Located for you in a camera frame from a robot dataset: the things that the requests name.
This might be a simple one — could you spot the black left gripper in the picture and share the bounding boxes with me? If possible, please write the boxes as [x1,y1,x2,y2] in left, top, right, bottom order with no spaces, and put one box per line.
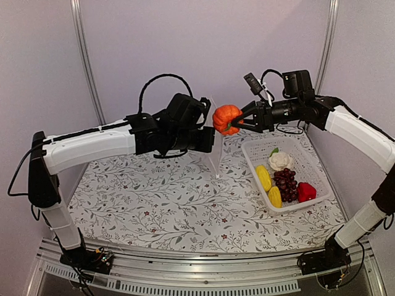
[168,126,217,154]

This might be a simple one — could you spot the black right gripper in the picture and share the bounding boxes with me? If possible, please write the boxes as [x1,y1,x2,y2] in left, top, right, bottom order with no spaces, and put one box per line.
[231,97,302,133]

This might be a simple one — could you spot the clear zip top bag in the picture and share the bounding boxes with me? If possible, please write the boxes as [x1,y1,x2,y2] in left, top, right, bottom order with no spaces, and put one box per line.
[202,97,224,179]

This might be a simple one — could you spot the orange toy pumpkin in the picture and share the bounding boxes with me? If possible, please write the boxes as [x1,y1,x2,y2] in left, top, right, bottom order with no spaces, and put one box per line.
[212,105,243,136]

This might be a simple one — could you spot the white plastic basket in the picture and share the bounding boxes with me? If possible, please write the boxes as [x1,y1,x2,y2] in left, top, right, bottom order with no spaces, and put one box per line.
[241,137,331,216]

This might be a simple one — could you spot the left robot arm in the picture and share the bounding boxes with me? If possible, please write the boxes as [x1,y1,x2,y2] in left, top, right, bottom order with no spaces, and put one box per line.
[28,93,214,268]

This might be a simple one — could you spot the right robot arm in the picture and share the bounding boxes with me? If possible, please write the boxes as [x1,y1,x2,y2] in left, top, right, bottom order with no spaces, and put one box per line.
[230,70,394,269]

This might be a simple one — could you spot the white toy cauliflower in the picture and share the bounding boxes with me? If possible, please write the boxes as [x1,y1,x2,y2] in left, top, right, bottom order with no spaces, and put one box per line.
[268,147,294,171]

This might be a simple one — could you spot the floral patterned table mat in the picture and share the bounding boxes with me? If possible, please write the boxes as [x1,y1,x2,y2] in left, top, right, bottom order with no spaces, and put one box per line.
[68,131,344,253]

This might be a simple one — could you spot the purple toy grapes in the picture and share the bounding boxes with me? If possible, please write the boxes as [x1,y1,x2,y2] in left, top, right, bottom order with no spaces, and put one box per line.
[274,168,298,202]

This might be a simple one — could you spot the red toy bell pepper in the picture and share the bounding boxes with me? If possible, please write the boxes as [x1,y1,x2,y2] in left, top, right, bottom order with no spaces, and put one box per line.
[297,183,317,203]

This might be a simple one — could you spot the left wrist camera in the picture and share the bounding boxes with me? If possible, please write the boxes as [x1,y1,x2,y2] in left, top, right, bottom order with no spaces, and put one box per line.
[199,97,211,120]

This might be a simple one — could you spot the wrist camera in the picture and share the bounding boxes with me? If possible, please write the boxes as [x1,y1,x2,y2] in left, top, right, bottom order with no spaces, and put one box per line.
[199,97,211,120]
[243,73,274,107]

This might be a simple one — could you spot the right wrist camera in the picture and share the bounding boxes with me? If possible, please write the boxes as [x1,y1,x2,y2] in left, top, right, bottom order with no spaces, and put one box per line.
[243,73,274,107]

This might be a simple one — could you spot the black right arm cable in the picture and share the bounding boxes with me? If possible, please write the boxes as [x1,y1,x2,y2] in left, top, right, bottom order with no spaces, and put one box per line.
[260,68,395,139]

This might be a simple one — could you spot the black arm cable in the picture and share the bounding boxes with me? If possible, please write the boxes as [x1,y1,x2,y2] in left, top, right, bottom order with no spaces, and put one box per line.
[260,68,395,139]
[7,73,194,197]

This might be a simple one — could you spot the right aluminium frame post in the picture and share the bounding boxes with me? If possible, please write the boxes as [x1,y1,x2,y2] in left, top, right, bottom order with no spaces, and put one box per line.
[315,0,339,92]

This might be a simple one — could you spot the aluminium frame post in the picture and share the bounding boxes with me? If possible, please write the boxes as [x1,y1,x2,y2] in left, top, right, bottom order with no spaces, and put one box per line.
[70,0,106,125]
[315,0,339,92]

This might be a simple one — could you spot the aluminium front rail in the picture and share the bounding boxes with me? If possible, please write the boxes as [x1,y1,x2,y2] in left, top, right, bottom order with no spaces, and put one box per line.
[27,239,389,295]

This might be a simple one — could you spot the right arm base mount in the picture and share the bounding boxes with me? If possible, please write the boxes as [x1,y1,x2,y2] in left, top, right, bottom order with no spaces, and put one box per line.
[297,236,351,275]

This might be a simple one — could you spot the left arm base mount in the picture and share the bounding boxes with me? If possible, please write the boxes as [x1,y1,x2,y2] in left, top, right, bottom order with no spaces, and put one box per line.
[58,228,114,274]

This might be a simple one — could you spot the left aluminium frame post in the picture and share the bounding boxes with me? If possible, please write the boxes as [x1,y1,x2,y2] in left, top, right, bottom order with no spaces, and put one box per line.
[70,0,106,125]

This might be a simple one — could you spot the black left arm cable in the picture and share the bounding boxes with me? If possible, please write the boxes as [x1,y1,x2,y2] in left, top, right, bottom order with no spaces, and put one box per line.
[7,73,194,197]

